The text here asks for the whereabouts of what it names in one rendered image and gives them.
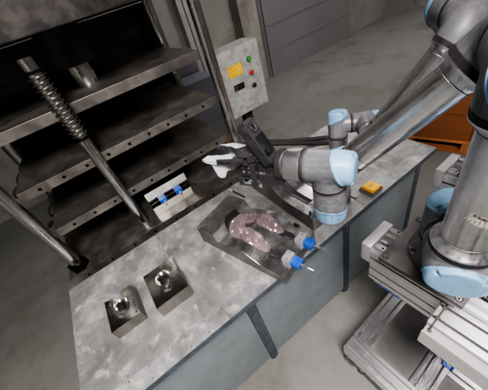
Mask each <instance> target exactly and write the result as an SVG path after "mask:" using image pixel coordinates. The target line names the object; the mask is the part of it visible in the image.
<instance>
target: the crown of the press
mask: <svg viewBox="0 0 488 390"><path fill-rule="evenodd" d="M140 1H142V0H0V48H2V47H4V46H8V45H11V44H13V43H17V42H20V41H23V40H25V39H29V38H32V39H33V41H34V42H35V43H36V45H37V46H38V47H39V49H40V51H41V52H42V54H43V55H44V56H45V57H46V59H47V61H48V62H49V64H50V66H51V67H52V68H53V70H54V71H56V72H60V71H63V70H66V71H67V72H68V73H69V75H70V77H71V78H72V80H73V81H74V83H75V84H76V85H77V88H78V89H81V88H84V87H88V86H91V85H92V84H95V83H97V82H99V81H100V80H99V78H98V76H97V74H96V73H95V71H94V69H93V68H92V66H91V65H90V63H89V61H90V60H93V59H94V58H95V57H96V54H95V52H94V50H93V49H92V47H91V44H90V43H89V42H88V39H87V38H86V36H85V34H84V32H83V31H82V29H81V27H80V26H79V24H78V22H80V21H83V20H85V19H89V18H92V17H95V16H97V15H101V14H104V13H106V12H110V11H113V10H116V9H120V8H122V7H125V6H127V5H131V4H134V3H137V2H140Z"/></svg>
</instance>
